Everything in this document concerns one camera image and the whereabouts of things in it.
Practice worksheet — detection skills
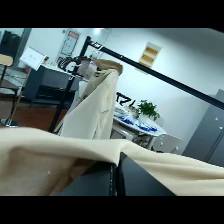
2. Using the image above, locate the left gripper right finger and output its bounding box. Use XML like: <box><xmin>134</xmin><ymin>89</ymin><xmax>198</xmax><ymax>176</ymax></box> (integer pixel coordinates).
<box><xmin>116</xmin><ymin>152</ymin><xmax>177</xmax><ymax>197</ymax></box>

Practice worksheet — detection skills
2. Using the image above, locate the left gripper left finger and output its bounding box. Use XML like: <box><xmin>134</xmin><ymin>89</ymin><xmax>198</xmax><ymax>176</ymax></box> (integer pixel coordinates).
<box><xmin>59</xmin><ymin>162</ymin><xmax>117</xmax><ymax>197</ymax></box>

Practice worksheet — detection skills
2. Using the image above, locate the beige shirt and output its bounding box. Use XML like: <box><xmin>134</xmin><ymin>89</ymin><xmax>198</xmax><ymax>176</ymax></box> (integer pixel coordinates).
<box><xmin>0</xmin><ymin>59</ymin><xmax>224</xmax><ymax>197</ymax></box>

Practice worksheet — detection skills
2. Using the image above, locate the white table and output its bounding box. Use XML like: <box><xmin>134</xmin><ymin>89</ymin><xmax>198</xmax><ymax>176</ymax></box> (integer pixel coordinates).
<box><xmin>111</xmin><ymin>105</ymin><xmax>168</xmax><ymax>150</ymax></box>

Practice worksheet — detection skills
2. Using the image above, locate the potted green plant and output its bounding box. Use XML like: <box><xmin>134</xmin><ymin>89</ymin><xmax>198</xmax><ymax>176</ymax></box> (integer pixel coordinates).
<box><xmin>134</xmin><ymin>99</ymin><xmax>161</xmax><ymax>123</ymax></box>

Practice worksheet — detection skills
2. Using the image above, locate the grey cabinet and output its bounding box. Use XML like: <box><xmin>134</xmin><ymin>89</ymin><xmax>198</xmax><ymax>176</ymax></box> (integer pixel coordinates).
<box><xmin>182</xmin><ymin>88</ymin><xmax>224</xmax><ymax>168</ymax></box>

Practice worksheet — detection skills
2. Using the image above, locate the black metal stand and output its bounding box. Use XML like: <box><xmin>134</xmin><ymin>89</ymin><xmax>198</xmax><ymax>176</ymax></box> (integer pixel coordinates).
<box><xmin>48</xmin><ymin>35</ymin><xmax>224</xmax><ymax>134</ymax></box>

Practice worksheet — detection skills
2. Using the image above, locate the grey desk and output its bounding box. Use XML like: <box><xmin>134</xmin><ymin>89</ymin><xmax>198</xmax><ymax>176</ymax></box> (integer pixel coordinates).
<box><xmin>21</xmin><ymin>64</ymin><xmax>82</xmax><ymax>108</ymax></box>

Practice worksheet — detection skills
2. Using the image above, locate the white sign board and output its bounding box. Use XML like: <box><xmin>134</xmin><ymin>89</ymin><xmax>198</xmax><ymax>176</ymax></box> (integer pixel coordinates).
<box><xmin>18</xmin><ymin>46</ymin><xmax>46</xmax><ymax>71</ymax></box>

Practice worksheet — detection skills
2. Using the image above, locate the chair with wooden back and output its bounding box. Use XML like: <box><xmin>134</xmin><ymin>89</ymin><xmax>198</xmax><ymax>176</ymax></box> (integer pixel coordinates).
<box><xmin>0</xmin><ymin>53</ymin><xmax>25</xmax><ymax>129</ymax></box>

